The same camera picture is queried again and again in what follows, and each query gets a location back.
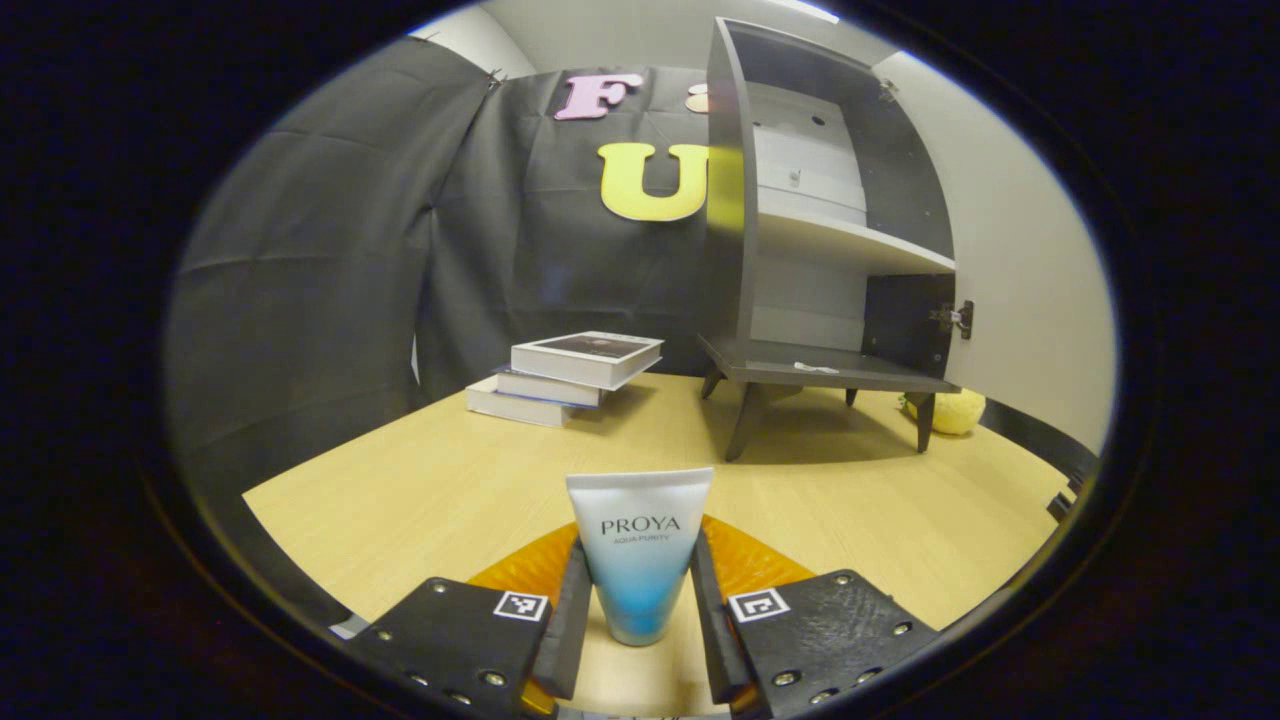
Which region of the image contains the yellow plush ball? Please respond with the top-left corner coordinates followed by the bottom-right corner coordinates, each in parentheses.
top-left (900, 388), bottom-right (987, 437)

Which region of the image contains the white paperback book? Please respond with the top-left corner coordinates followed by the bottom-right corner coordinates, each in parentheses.
top-left (465, 375), bottom-right (578, 430)
top-left (494, 365), bottom-right (613, 409)

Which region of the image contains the grey cabinet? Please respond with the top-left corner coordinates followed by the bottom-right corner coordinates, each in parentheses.
top-left (697, 15), bottom-right (976, 463)

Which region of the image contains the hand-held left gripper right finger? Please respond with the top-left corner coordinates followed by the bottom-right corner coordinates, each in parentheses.
top-left (690, 515), bottom-right (941, 720)

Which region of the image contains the black backdrop cloth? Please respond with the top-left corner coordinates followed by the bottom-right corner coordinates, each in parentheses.
top-left (165, 38), bottom-right (723, 623)

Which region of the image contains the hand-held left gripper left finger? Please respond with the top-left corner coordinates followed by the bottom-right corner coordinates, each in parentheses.
top-left (345, 520), bottom-right (593, 720)

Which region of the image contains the white blue bottle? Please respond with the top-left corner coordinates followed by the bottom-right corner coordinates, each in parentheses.
top-left (565, 467), bottom-right (716, 648)

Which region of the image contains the white book dark cover photo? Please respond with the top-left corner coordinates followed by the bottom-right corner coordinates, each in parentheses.
top-left (510, 331), bottom-right (665, 392)

